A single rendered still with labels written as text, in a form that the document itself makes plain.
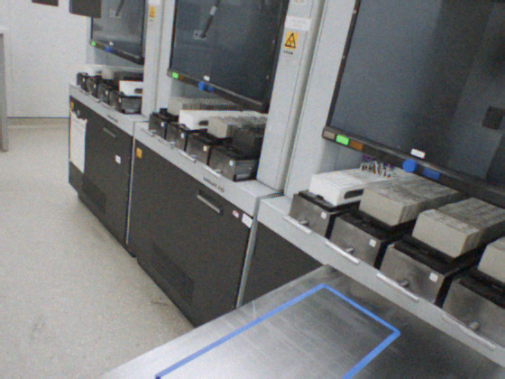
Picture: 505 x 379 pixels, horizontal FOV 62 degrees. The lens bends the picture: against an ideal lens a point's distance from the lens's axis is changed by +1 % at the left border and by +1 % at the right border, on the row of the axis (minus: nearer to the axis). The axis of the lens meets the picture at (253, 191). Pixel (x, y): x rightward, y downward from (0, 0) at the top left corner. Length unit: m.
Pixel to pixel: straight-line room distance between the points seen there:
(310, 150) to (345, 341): 0.70
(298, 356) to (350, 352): 0.08
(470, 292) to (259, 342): 0.49
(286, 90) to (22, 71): 3.29
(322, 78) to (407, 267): 0.55
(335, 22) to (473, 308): 0.76
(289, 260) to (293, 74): 0.54
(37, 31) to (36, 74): 0.37
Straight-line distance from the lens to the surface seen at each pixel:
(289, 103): 1.28
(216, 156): 1.41
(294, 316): 0.66
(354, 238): 1.05
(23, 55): 4.28
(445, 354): 0.71
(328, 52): 1.20
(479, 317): 0.95
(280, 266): 1.25
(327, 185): 1.12
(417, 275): 0.98
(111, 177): 2.23
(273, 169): 1.33
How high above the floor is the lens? 1.21
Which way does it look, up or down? 21 degrees down
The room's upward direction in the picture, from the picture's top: 11 degrees clockwise
